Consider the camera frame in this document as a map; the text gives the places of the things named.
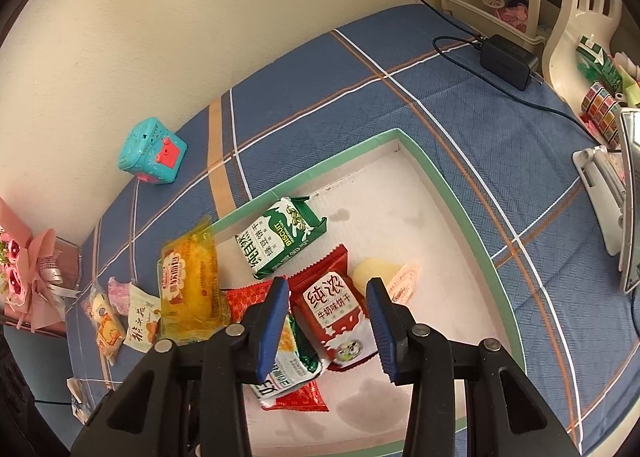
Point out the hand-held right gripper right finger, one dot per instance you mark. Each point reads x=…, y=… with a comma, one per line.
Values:
x=382, y=332

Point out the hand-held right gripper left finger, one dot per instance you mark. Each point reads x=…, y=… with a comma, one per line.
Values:
x=272, y=332

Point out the red gold-patterned cake packet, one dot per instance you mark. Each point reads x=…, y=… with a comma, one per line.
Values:
x=242, y=299

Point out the green-white cracker packet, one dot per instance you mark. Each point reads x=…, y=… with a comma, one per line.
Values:
x=295, y=372

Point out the red milk biscuit packet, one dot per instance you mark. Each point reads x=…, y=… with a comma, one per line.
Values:
x=330, y=307

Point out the yellow cake packet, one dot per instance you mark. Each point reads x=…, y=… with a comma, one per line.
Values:
x=192, y=282

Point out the white tray with green rim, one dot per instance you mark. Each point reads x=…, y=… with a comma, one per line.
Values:
x=425, y=247

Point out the green and white biscuit packet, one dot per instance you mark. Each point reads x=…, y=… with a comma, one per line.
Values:
x=280, y=237

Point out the pale yellow wrapped pastry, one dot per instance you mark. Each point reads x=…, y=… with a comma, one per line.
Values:
x=377, y=269

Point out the cream packet with red lettering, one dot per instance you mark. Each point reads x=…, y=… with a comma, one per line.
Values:
x=142, y=322

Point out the pink snack packet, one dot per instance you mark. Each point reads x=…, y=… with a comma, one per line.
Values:
x=120, y=294

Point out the clear bread snack packet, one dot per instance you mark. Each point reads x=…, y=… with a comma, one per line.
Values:
x=105, y=327

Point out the blue plaid bedsheet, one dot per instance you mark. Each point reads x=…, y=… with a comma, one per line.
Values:
x=450, y=137

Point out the blue and white paper packet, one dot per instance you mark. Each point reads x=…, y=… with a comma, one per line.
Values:
x=77, y=399

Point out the clear pink gift box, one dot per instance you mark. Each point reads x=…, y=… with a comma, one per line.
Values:
x=67, y=262

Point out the teal toy box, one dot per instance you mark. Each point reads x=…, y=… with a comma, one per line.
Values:
x=150, y=152

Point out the pink flower bouquet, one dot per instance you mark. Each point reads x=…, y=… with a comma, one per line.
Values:
x=25, y=272

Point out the white stand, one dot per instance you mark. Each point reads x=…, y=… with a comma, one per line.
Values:
x=600, y=192

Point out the silver laptop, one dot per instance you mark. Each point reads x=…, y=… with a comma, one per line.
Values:
x=630, y=197

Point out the black power adapter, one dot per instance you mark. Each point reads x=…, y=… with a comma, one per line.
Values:
x=507, y=62

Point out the colourful sticker strip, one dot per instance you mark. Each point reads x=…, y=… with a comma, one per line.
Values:
x=600, y=109

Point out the pink items on shelf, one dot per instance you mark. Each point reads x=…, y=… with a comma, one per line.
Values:
x=512, y=14

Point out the green carton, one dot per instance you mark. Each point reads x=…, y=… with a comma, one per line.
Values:
x=600, y=62

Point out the cream plastic shelf rack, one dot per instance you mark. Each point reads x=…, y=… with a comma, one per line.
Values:
x=565, y=37

